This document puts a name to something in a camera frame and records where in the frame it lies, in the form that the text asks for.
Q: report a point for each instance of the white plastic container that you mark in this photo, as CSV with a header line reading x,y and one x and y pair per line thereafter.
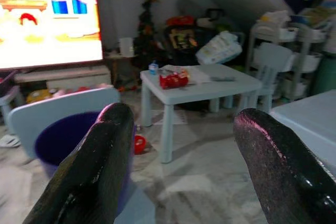
x,y
126,47

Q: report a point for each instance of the purple rubbish bin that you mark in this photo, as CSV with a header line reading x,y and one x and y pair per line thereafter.
x,y
60,140

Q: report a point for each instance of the light blue kids chair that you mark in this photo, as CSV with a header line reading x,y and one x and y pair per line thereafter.
x,y
39,113

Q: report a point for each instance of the white diaper pack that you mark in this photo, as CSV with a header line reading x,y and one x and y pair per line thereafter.
x,y
218,48

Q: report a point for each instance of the red snack bag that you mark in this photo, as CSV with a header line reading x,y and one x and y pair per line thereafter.
x,y
172,79

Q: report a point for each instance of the green bin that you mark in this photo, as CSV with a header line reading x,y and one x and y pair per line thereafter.
x,y
326,77

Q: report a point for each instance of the white television cabinet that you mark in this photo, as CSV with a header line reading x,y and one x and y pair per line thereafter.
x,y
65,77

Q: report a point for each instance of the small dark christmas tree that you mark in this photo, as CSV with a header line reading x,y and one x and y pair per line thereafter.
x,y
147,40

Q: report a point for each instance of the white slipper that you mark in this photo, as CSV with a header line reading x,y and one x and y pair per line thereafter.
x,y
9,141

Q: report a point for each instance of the white paper sheet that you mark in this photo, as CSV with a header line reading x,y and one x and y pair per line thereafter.
x,y
199,75

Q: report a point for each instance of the white kids chair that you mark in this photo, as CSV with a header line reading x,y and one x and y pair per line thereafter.
x,y
273,56

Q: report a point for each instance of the large light grey table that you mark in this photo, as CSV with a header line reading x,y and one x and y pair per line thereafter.
x,y
309,119

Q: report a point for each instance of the white shelf trolley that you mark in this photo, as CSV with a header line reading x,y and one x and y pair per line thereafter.
x,y
312,61
286,33

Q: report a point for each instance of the grey remote control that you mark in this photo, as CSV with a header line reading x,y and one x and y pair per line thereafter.
x,y
222,79

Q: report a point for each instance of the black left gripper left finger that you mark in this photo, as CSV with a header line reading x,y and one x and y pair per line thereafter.
x,y
89,171

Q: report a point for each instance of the lilac plastic stool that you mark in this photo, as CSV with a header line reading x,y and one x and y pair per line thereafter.
x,y
10,94

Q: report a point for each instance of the black case with colourful picture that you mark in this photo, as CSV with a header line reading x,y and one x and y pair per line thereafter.
x,y
181,56

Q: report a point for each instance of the red orange plastic toy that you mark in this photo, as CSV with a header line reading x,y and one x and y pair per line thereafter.
x,y
181,20

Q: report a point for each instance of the flat screen television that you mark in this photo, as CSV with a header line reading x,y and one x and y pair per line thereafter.
x,y
52,37

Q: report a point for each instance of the small white kids table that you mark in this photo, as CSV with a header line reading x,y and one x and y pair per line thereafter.
x,y
210,90

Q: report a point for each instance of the yellow toy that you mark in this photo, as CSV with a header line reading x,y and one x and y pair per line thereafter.
x,y
39,96

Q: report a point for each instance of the small blue white carton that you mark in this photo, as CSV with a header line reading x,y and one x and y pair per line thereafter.
x,y
153,68

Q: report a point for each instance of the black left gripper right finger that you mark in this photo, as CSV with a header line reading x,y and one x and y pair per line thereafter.
x,y
286,179

